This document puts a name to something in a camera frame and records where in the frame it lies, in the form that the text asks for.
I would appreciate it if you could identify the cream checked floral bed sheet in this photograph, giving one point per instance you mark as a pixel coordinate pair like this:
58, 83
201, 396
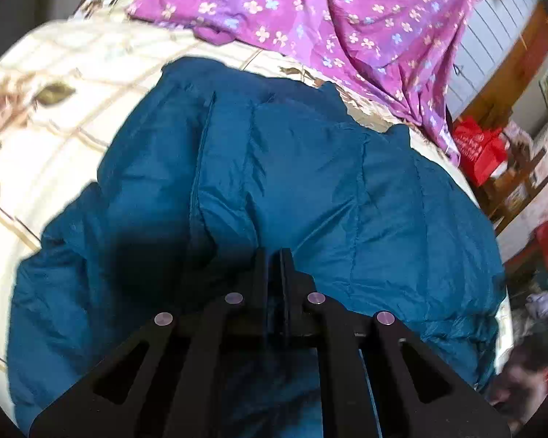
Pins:
50, 114

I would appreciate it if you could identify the purple floral bed sheet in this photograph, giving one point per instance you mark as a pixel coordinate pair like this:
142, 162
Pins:
338, 13

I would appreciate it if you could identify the red shopping bag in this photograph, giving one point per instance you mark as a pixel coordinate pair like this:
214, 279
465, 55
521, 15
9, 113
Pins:
477, 148

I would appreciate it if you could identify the teal puffer jacket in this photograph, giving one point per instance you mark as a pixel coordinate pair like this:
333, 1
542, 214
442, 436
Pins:
324, 182

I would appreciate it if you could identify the wooden chair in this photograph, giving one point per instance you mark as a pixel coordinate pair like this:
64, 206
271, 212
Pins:
516, 182

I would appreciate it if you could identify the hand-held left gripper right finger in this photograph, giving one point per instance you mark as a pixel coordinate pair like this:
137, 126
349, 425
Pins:
347, 356

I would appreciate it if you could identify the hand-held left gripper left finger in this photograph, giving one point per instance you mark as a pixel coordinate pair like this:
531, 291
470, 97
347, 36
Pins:
196, 356

